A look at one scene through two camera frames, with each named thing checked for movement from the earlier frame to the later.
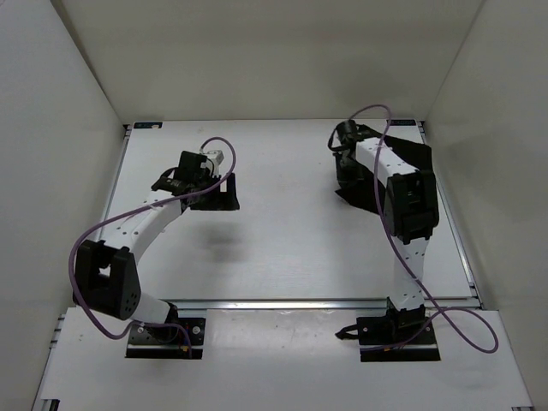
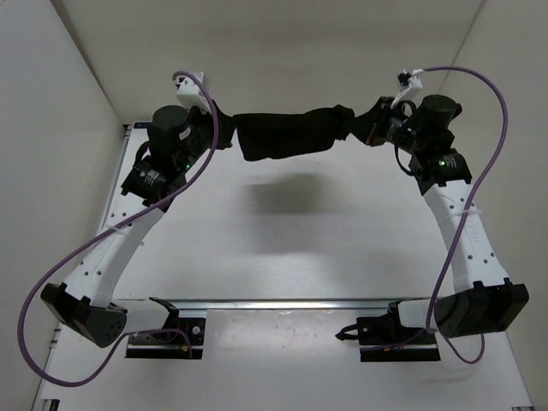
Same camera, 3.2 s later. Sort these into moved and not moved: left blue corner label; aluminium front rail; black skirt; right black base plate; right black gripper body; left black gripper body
Moved: left black gripper body; black skirt; right black gripper body
Not moved: aluminium front rail; left blue corner label; right black base plate
